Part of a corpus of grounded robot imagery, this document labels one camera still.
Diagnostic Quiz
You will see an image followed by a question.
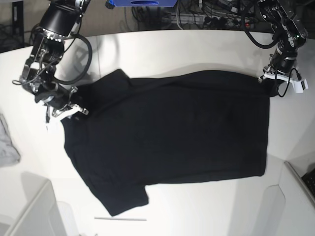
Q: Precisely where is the black keyboard at right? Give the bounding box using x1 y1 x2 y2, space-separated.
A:
302 172 315 194

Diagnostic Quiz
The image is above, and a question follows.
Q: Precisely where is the blue plastic bin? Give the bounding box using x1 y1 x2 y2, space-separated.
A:
113 0 177 7

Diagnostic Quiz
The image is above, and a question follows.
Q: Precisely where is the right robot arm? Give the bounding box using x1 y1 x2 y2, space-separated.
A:
12 0 93 121

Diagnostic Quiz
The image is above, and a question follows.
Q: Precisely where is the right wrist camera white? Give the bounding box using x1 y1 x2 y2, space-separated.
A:
45 106 61 133

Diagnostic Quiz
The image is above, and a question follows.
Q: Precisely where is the black T-shirt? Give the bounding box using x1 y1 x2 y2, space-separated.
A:
62 70 276 216

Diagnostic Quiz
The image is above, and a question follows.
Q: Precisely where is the grey cloth at left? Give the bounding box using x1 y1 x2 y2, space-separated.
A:
0 114 21 168

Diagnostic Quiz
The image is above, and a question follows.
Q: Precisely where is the power strip with plugs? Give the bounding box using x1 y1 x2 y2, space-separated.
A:
163 13 242 28

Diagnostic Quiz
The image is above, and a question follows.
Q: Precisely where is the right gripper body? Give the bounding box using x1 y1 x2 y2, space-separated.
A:
34 83 72 116

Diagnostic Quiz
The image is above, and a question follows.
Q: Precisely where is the white box lower right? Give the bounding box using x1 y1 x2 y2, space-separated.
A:
256 162 315 236

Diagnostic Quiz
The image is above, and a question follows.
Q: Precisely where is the white box lower left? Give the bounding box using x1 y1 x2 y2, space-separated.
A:
0 172 80 236

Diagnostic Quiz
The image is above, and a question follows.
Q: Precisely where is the white box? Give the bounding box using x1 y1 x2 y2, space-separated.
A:
0 172 80 236
256 162 315 236

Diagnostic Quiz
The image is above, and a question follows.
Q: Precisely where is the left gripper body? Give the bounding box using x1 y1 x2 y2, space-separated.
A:
263 48 297 81

